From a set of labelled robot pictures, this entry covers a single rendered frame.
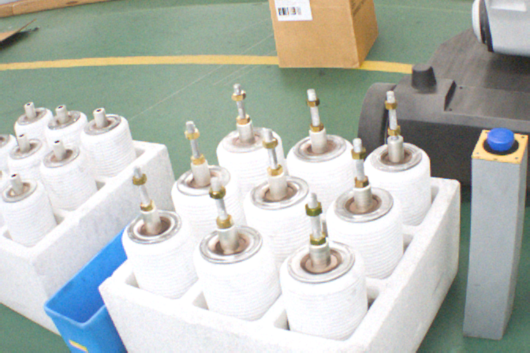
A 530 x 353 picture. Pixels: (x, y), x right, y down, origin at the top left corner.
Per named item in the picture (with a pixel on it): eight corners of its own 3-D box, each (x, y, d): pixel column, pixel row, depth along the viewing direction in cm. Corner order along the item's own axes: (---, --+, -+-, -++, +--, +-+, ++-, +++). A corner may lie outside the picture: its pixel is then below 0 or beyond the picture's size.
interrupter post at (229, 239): (219, 254, 81) (213, 231, 79) (222, 242, 83) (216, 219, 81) (240, 253, 80) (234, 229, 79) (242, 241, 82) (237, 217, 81)
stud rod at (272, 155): (273, 186, 89) (263, 132, 86) (274, 182, 90) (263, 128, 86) (281, 185, 89) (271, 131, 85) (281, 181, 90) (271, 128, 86)
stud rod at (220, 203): (225, 238, 80) (210, 182, 77) (222, 234, 81) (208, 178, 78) (233, 235, 80) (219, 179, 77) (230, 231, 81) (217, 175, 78)
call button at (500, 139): (490, 139, 81) (490, 124, 80) (516, 143, 79) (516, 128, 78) (484, 154, 78) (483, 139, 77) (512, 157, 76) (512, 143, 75)
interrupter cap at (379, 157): (397, 141, 97) (397, 136, 97) (433, 157, 91) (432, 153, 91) (359, 161, 94) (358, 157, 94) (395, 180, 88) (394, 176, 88)
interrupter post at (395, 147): (397, 154, 94) (395, 132, 93) (408, 159, 92) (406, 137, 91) (385, 160, 93) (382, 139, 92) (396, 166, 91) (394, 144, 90)
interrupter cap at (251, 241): (195, 268, 79) (193, 263, 79) (205, 231, 86) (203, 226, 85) (259, 264, 78) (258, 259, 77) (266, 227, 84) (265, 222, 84)
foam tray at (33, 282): (64, 194, 153) (42, 127, 145) (188, 227, 133) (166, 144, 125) (-37, 280, 125) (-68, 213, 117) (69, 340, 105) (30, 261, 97)
